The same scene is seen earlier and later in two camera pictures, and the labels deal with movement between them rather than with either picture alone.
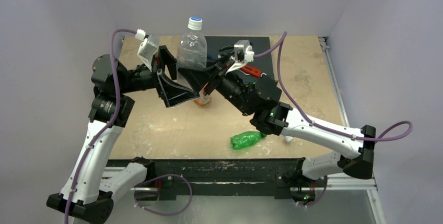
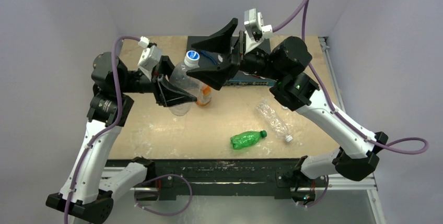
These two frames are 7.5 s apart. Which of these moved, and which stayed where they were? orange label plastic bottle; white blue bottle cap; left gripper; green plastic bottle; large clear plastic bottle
Moved: white blue bottle cap; large clear plastic bottle
Stayed: orange label plastic bottle; left gripper; green plastic bottle
